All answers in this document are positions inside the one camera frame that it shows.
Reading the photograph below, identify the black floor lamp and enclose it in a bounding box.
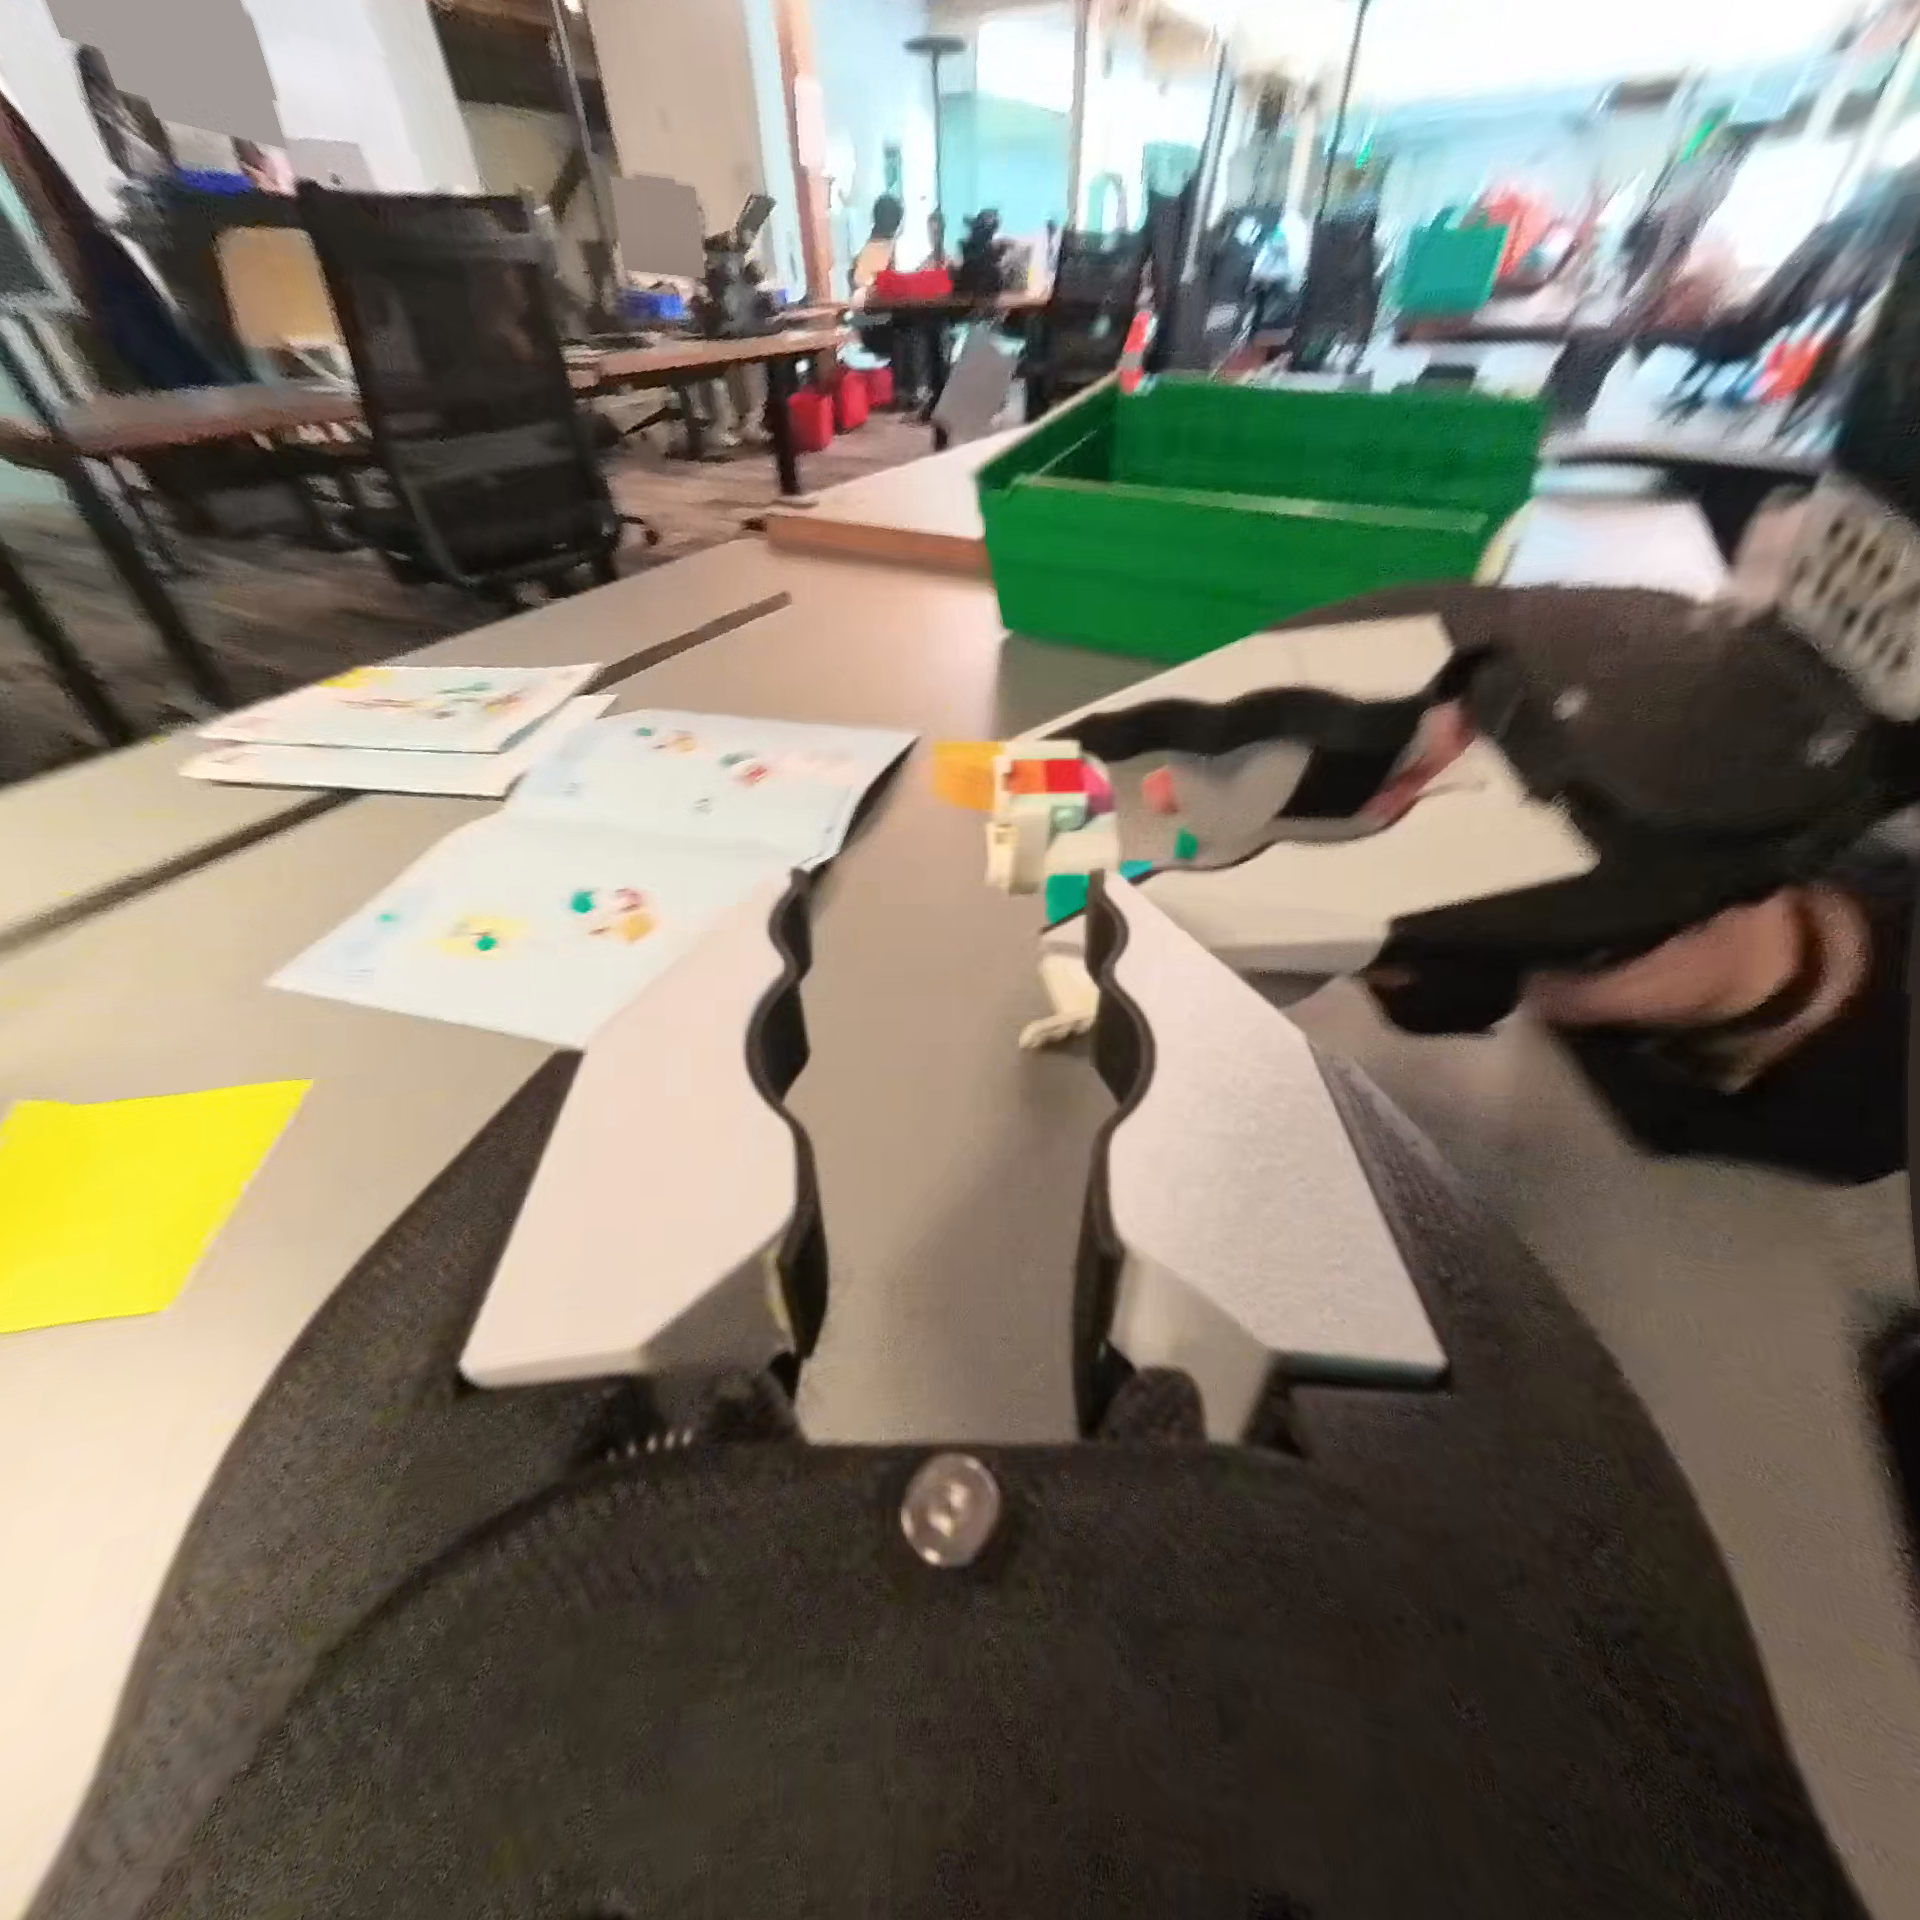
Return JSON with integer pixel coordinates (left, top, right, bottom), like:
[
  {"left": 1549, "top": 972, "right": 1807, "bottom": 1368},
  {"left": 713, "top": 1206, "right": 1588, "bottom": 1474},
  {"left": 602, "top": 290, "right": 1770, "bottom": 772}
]
[{"left": 904, "top": 26, "right": 971, "bottom": 242}]

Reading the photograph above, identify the wooden desk with black legs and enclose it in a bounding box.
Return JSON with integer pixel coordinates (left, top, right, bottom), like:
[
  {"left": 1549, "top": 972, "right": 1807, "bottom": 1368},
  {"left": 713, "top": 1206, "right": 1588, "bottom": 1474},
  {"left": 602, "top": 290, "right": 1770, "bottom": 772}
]
[{"left": 566, "top": 315, "right": 856, "bottom": 500}]

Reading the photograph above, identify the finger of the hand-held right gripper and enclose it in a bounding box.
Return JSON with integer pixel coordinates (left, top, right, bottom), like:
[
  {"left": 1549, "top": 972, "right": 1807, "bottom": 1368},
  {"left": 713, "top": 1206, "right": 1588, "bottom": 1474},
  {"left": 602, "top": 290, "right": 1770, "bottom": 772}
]
[
  {"left": 1015, "top": 610, "right": 1501, "bottom": 827},
  {"left": 1115, "top": 746, "right": 1593, "bottom": 981}
]

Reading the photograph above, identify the yellow paper sheet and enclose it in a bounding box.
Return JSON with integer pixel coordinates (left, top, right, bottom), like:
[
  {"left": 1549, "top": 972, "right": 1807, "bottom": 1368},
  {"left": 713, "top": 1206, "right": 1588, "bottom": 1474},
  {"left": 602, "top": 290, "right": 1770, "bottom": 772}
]
[{"left": 0, "top": 1082, "right": 317, "bottom": 1339}]

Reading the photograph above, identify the closed instruction booklet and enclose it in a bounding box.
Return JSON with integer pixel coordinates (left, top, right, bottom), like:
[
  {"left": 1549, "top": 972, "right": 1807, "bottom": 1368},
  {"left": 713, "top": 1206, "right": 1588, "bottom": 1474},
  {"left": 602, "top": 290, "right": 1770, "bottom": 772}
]
[
  {"left": 198, "top": 662, "right": 602, "bottom": 757},
  {"left": 178, "top": 688, "right": 620, "bottom": 798}
]

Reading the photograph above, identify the colourful lego model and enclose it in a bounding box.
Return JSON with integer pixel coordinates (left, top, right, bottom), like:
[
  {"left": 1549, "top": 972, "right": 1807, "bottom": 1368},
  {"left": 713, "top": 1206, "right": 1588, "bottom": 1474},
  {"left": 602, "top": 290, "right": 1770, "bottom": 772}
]
[{"left": 932, "top": 737, "right": 1208, "bottom": 1055}]

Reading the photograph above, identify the open instruction booklet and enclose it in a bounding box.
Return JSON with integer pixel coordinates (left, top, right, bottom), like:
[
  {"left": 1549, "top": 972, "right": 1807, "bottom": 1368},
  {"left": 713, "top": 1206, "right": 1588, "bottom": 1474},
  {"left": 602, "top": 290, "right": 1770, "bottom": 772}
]
[{"left": 276, "top": 708, "right": 922, "bottom": 1055}]

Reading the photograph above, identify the flat cardboard board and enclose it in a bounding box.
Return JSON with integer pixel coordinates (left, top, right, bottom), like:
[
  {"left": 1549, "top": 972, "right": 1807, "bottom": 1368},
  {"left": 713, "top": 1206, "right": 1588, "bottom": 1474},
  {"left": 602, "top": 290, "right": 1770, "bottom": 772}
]
[{"left": 764, "top": 391, "right": 1115, "bottom": 577}]

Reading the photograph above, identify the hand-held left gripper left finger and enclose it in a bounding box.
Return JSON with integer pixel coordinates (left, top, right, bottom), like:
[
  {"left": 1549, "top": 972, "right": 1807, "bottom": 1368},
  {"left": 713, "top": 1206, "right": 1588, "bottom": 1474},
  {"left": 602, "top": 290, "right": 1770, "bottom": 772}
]
[{"left": 453, "top": 866, "right": 829, "bottom": 1390}]

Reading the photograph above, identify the green plastic bin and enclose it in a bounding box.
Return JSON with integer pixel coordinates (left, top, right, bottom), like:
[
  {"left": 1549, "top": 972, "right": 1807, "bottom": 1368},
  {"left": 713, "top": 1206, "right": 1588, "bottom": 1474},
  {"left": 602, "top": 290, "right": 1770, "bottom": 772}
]
[{"left": 981, "top": 375, "right": 1549, "bottom": 662}]

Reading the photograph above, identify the black mesh office chair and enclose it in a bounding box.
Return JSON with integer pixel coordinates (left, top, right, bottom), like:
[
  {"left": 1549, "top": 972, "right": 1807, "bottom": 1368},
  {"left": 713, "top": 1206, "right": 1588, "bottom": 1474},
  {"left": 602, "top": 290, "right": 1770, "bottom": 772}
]
[{"left": 296, "top": 174, "right": 662, "bottom": 588}]

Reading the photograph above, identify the person's right hand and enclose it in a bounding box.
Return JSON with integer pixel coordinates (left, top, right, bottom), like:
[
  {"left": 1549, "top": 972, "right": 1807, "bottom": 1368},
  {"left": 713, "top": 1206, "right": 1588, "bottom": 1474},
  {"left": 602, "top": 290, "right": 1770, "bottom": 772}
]
[{"left": 1542, "top": 881, "right": 1869, "bottom": 1087}]

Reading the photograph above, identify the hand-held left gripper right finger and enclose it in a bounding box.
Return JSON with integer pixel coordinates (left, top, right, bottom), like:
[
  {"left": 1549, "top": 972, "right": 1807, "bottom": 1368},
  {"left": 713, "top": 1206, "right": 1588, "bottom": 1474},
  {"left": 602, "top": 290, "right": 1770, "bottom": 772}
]
[{"left": 1082, "top": 866, "right": 1447, "bottom": 1442}]

